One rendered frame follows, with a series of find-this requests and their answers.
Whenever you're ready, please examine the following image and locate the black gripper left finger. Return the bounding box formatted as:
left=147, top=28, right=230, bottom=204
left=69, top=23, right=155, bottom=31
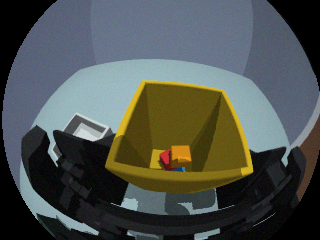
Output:
left=53, top=129, right=128, bottom=205

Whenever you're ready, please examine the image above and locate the small orange block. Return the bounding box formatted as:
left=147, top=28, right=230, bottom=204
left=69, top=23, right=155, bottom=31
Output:
left=169, top=145, right=192, bottom=168

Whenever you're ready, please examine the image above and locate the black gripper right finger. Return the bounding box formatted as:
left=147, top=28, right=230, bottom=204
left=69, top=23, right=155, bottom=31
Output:
left=216, top=147, right=287, bottom=209

